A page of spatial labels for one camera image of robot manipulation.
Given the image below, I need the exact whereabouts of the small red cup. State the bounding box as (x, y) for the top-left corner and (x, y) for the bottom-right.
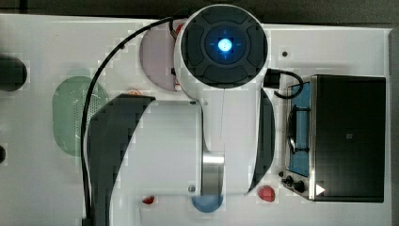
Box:
(142, 196), (155, 205)

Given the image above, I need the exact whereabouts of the red toy apple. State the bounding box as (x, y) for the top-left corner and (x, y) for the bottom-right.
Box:
(257, 186), (276, 202)

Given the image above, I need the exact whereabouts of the green oval perforated tray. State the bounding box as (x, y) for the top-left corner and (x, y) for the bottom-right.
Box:
(52, 76), (91, 156)

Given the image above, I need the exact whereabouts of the blue bowl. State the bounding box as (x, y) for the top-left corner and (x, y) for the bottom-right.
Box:
(192, 195), (223, 213)

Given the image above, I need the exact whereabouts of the black oven door handle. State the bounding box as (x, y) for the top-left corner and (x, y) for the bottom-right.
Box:
(287, 105), (311, 154)

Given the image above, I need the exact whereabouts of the orange slice toy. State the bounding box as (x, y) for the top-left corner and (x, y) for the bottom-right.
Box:
(128, 90), (142, 96)

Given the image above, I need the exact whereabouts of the black cylindrical cup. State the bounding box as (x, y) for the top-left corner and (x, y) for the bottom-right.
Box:
(0, 55), (27, 91)

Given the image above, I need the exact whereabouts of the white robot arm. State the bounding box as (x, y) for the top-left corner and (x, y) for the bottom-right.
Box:
(86, 5), (275, 226)

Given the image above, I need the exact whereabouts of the pink round plate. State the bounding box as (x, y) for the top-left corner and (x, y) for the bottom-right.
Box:
(139, 23), (175, 91)

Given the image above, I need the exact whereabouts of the black toaster oven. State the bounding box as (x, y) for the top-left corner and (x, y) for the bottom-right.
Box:
(281, 74), (386, 202)

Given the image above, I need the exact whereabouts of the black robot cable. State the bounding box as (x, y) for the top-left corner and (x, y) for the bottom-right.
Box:
(80, 16), (175, 226)

